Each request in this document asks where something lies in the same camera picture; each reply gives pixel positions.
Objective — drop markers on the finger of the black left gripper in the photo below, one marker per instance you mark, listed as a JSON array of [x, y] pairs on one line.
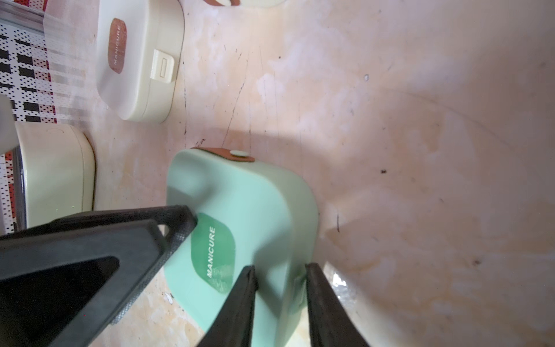
[[64, 282]]

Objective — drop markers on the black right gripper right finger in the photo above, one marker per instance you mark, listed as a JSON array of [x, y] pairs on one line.
[[329, 324]]

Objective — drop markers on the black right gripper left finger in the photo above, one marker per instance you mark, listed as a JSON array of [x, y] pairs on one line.
[[233, 325]]

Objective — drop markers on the green nail kit case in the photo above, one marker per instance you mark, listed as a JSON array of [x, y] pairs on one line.
[[248, 213]]

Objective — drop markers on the cream nail kit case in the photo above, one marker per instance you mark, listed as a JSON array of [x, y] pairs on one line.
[[138, 47], [244, 3]]

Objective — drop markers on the green oval tray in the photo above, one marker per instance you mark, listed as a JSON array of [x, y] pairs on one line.
[[54, 173]]

